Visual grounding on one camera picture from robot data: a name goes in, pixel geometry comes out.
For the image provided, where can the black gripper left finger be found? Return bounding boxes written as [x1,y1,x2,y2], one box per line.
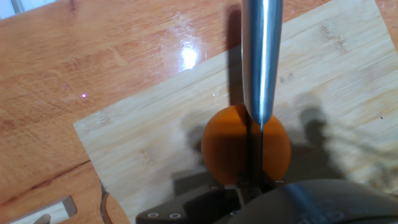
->
[136,182,251,224]

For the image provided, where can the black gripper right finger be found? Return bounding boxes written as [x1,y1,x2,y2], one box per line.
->
[261,179,285,192]

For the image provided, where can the round orange fruit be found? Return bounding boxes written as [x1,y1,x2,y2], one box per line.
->
[200,104,292,187]

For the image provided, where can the steel kitchen knife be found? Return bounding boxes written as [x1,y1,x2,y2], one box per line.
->
[241,0,284,190]

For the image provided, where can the wooden peg dish rack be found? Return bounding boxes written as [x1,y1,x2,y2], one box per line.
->
[6,195,78,224]

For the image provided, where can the wooden cutting board metal handle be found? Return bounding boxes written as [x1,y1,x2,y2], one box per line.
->
[73,0,398,224]

